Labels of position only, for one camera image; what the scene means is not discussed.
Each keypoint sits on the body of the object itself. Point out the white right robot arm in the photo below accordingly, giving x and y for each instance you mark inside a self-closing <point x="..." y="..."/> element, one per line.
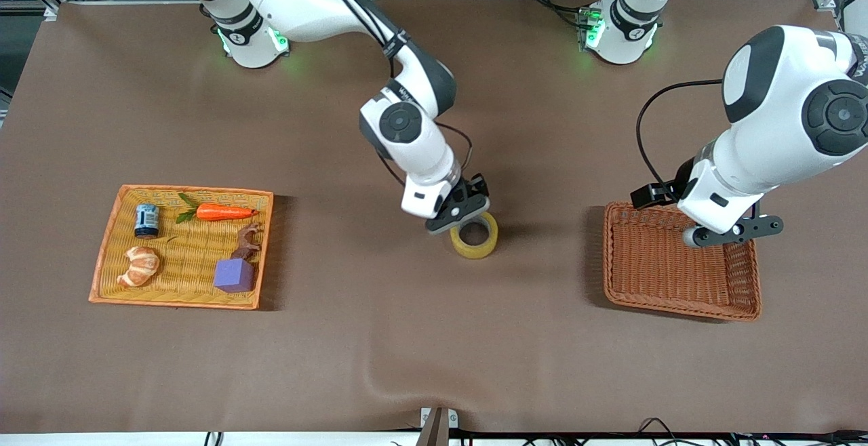
<point x="413" y="148"/>

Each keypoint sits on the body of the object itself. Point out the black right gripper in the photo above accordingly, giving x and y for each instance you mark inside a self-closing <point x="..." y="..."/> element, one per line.
<point x="473" y="190"/>

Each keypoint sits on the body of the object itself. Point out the brown toy horse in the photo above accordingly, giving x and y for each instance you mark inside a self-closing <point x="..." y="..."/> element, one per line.
<point x="245" y="246"/>

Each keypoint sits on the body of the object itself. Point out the purple cube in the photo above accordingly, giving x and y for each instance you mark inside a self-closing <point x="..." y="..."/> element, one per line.
<point x="234" y="276"/>

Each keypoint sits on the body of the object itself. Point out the orange toy carrot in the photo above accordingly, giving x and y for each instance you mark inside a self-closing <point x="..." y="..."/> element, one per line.
<point x="224" y="213"/>

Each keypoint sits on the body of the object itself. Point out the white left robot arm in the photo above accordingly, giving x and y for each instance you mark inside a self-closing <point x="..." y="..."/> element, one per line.
<point x="780" y="127"/>

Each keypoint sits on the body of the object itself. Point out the toy croissant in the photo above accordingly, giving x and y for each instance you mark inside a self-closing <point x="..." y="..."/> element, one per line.
<point x="139" y="266"/>

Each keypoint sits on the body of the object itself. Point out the metal table clamp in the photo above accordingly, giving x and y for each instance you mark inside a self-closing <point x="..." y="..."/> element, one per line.
<point x="439" y="426"/>

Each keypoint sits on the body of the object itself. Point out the brown wicker basket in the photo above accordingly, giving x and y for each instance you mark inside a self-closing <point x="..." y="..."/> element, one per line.
<point x="651" y="270"/>

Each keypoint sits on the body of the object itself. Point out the small blue can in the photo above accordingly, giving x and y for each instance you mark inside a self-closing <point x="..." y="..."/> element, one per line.
<point x="146" y="222"/>

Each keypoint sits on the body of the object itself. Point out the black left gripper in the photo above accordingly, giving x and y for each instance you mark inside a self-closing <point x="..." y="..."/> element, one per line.
<point x="652" y="195"/>

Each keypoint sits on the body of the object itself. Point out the yellow wicker tray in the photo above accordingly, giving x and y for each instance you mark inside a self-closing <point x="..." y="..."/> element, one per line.
<point x="183" y="256"/>

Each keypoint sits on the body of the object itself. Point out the yellow tape roll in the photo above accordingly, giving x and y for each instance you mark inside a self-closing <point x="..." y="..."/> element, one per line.
<point x="475" y="249"/>

